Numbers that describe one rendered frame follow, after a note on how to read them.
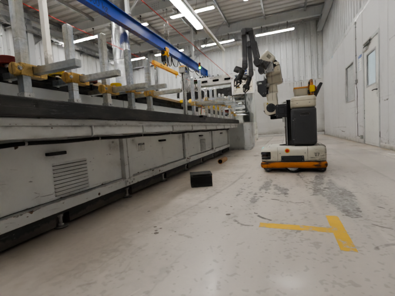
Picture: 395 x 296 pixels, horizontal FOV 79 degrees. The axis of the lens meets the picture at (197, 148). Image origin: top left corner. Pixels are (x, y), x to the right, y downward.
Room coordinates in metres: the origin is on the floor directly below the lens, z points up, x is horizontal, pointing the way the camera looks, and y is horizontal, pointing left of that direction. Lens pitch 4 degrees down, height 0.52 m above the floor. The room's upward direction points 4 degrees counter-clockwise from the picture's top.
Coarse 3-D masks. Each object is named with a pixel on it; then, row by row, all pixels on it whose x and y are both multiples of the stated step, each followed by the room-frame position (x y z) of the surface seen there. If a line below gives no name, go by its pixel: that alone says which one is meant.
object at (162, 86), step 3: (159, 84) 1.68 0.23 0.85; (162, 84) 1.68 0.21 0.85; (165, 84) 1.68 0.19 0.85; (150, 87) 1.71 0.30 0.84; (153, 87) 1.70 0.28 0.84; (156, 87) 1.69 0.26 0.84; (159, 87) 1.68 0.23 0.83; (162, 87) 1.68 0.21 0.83; (165, 87) 1.68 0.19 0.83; (138, 90) 1.74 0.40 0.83; (141, 90) 1.74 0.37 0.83; (144, 90) 1.74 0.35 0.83; (147, 90) 1.75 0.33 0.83; (120, 93) 1.80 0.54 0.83; (123, 93) 1.81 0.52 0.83
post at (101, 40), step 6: (102, 36) 1.49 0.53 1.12; (102, 42) 1.48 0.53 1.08; (102, 48) 1.48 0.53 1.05; (102, 54) 1.48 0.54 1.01; (102, 60) 1.49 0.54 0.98; (102, 66) 1.49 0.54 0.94; (108, 66) 1.51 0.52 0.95; (102, 84) 1.49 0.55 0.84; (108, 84) 1.50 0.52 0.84; (108, 96) 1.49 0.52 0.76; (108, 102) 1.49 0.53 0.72
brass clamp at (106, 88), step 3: (99, 87) 1.47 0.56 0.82; (102, 87) 1.46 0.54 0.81; (105, 87) 1.46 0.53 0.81; (108, 87) 1.49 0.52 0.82; (111, 87) 1.51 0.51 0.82; (99, 90) 1.47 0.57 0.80; (102, 90) 1.46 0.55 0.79; (105, 90) 1.46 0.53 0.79; (108, 90) 1.48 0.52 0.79; (111, 90) 1.51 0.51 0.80; (102, 93) 1.49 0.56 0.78; (111, 93) 1.51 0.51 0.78; (114, 93) 1.53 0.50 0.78; (117, 93) 1.56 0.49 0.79
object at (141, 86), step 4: (132, 84) 1.47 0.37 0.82; (136, 84) 1.46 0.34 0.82; (140, 84) 1.45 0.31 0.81; (144, 84) 1.44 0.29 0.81; (112, 88) 1.52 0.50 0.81; (116, 88) 1.51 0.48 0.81; (120, 88) 1.50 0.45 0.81; (124, 88) 1.49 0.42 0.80; (128, 88) 1.48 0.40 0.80; (132, 88) 1.47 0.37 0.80; (136, 88) 1.46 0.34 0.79; (140, 88) 1.45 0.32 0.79; (144, 88) 1.46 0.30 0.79; (88, 92) 1.58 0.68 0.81; (92, 92) 1.57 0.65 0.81; (96, 92) 1.56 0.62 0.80; (116, 92) 1.54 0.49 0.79; (92, 96) 1.59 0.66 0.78
